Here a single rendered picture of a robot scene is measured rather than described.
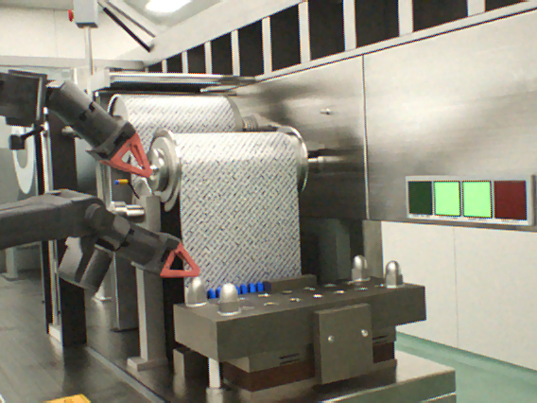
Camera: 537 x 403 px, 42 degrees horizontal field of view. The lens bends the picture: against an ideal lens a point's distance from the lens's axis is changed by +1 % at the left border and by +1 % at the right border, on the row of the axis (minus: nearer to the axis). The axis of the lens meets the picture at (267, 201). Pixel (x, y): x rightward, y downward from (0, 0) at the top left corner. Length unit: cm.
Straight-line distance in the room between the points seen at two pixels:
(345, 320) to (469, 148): 32
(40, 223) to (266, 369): 39
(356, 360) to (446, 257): 339
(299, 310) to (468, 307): 339
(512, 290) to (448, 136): 310
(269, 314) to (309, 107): 52
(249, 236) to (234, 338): 27
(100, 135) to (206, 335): 36
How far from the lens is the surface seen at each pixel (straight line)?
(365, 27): 133
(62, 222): 103
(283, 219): 127
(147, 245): 113
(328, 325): 108
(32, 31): 693
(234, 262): 123
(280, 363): 109
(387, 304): 118
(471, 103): 108
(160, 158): 120
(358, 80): 128
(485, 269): 429
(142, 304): 127
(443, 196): 111
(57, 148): 146
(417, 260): 469
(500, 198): 104
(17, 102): 113
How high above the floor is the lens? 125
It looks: 3 degrees down
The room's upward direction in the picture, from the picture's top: 3 degrees counter-clockwise
